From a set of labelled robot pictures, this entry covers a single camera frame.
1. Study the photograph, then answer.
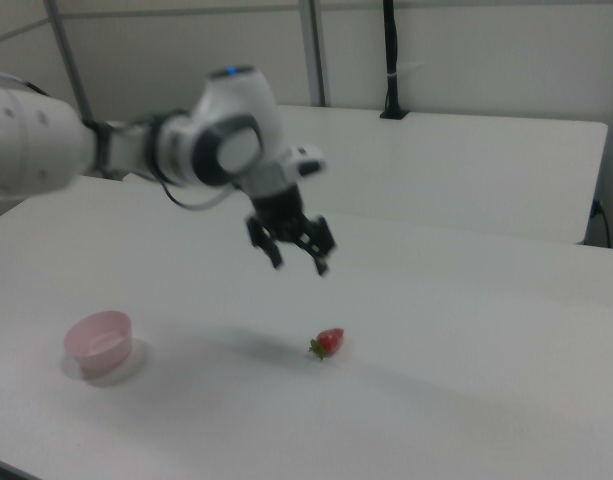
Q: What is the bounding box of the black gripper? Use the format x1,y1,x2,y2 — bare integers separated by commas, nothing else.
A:
245,183,338,278

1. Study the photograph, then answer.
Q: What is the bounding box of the red strawberry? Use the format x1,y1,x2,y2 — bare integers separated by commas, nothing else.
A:
308,327,346,362

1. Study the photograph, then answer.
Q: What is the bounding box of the pink plastic bowl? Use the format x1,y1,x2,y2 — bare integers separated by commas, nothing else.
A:
63,310,136,380

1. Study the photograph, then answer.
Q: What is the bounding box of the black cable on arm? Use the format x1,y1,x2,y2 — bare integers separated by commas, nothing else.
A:
158,177,238,212

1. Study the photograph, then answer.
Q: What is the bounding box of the grey partition post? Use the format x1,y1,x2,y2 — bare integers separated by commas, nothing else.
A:
299,0,328,107
42,0,95,126

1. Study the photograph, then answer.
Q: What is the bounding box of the black camera stand pole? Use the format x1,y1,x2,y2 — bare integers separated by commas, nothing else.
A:
378,0,411,122

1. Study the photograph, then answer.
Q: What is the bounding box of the black cable at table edge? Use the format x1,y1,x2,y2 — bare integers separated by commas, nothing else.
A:
589,198,613,249

